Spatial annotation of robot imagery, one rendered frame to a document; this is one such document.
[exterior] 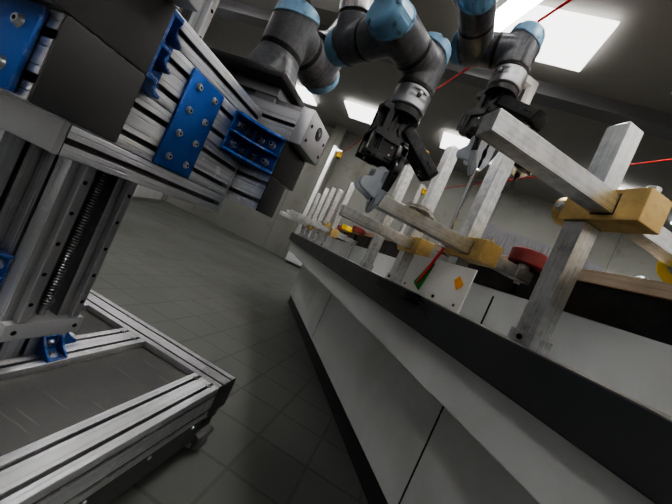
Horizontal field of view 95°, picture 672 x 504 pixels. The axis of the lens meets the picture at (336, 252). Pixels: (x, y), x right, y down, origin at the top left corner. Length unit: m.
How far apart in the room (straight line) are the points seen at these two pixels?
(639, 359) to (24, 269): 1.08
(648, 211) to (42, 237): 0.95
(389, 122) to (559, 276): 0.40
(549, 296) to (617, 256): 7.95
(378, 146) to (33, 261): 0.65
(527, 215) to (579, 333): 7.20
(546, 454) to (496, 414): 0.09
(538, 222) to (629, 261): 1.82
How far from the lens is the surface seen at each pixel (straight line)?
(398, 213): 0.65
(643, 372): 0.76
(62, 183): 0.73
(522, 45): 0.91
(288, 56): 0.93
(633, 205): 0.60
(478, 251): 0.73
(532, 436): 0.59
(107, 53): 0.46
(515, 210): 7.93
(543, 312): 0.60
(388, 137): 0.63
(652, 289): 0.78
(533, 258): 0.85
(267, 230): 8.27
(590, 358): 0.80
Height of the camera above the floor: 0.72
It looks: level
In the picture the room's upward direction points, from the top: 24 degrees clockwise
